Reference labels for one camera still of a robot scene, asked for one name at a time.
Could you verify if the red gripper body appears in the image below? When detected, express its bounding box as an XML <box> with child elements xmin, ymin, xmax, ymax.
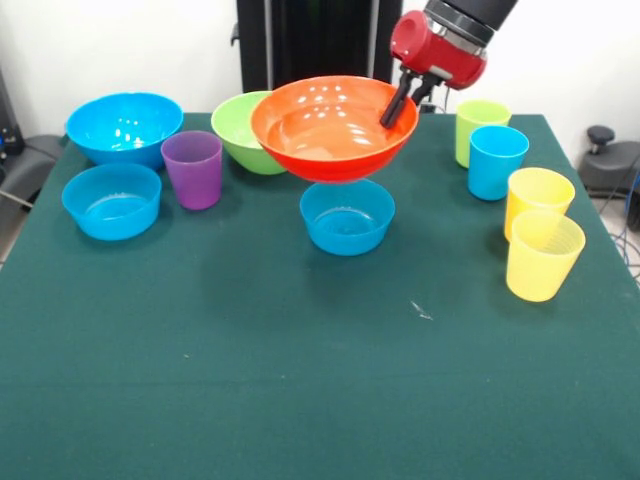
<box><xmin>389</xmin><ymin>10</ymin><xmax>489</xmax><ymax>91</ymax></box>

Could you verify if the black device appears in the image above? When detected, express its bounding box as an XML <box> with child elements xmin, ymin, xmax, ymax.
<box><xmin>0</xmin><ymin>69</ymin><xmax>25</xmax><ymax>157</ymax></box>

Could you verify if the blue cup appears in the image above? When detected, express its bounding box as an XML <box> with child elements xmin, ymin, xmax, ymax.
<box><xmin>467</xmin><ymin>125</ymin><xmax>530</xmax><ymax>202</ymax></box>

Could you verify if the black wall cable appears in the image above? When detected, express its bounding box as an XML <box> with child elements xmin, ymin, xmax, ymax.
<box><xmin>429</xmin><ymin>87</ymin><xmax>454</xmax><ymax>114</ymax></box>

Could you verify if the dark green tablecloth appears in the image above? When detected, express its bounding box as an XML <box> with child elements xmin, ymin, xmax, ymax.
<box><xmin>0</xmin><ymin>112</ymin><xmax>640</xmax><ymax>480</ymax></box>

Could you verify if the small blue bowl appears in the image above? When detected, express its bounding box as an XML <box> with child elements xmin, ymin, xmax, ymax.
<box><xmin>298</xmin><ymin>178</ymin><xmax>397</xmax><ymax>257</ymax></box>
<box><xmin>60</xmin><ymin>162</ymin><xmax>163</xmax><ymax>242</ymax></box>

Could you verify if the yellow cup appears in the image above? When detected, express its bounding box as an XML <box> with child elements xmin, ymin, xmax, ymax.
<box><xmin>505</xmin><ymin>210</ymin><xmax>587</xmax><ymax>304</ymax></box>
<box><xmin>503</xmin><ymin>167</ymin><xmax>577</xmax><ymax>242</ymax></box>

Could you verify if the orange bowl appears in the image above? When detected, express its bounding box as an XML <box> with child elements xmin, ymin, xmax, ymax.
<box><xmin>249</xmin><ymin>74</ymin><xmax>420</xmax><ymax>185</ymax></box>

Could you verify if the purple cup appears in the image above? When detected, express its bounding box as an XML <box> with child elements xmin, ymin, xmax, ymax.
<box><xmin>160</xmin><ymin>130</ymin><xmax>224</xmax><ymax>211</ymax></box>

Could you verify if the black stand base with knob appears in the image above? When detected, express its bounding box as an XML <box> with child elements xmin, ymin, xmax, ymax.
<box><xmin>579</xmin><ymin>124</ymin><xmax>640</xmax><ymax>201</ymax></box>

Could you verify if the green bowl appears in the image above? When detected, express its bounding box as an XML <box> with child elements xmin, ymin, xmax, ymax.
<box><xmin>210</xmin><ymin>91</ymin><xmax>290</xmax><ymax>176</ymax></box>

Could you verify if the large blue bowl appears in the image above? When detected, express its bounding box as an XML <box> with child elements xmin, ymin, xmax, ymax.
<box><xmin>65</xmin><ymin>91</ymin><xmax>185</xmax><ymax>171</ymax></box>

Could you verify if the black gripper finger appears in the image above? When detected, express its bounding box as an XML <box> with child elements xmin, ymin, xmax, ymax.
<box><xmin>410</xmin><ymin>76</ymin><xmax>447</xmax><ymax>104</ymax></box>
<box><xmin>379</xmin><ymin>71</ymin><xmax>417</xmax><ymax>129</ymax></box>

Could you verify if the green cup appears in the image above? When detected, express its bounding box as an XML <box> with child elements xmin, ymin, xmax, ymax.
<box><xmin>454</xmin><ymin>99</ymin><xmax>513</xmax><ymax>169</ymax></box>

